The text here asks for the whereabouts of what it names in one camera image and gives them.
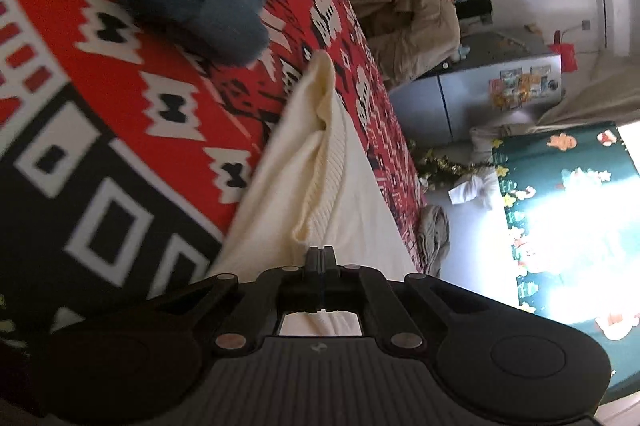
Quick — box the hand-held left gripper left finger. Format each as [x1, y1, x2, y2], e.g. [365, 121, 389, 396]
[150, 246, 324, 354]

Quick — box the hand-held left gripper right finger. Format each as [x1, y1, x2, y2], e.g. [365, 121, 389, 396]
[323, 246, 496, 354]

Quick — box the cream knit vest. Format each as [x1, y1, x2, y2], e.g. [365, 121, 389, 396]
[210, 50, 418, 339]

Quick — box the grey garment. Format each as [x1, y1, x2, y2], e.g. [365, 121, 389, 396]
[417, 205, 452, 277]

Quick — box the small Christmas tree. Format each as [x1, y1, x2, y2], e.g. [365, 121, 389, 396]
[410, 139, 493, 194]

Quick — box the white tied curtain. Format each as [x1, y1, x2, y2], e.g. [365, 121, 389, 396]
[448, 169, 503, 209]

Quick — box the silver refrigerator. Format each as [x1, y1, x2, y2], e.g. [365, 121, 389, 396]
[387, 51, 563, 147]

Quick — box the green Christmas curtain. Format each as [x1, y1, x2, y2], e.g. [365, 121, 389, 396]
[492, 121, 640, 387]

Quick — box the beige jacket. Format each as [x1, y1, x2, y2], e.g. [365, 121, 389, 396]
[340, 0, 461, 84]

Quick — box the group of fridge magnets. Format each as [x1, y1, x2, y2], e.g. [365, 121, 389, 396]
[487, 65, 561, 109]

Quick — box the red patterned blanket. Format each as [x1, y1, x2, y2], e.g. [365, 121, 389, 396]
[0, 0, 431, 342]

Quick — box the beige curtain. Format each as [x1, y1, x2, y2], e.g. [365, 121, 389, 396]
[470, 51, 640, 147]

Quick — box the white air conditioner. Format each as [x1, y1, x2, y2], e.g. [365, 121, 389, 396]
[590, 0, 631, 57]

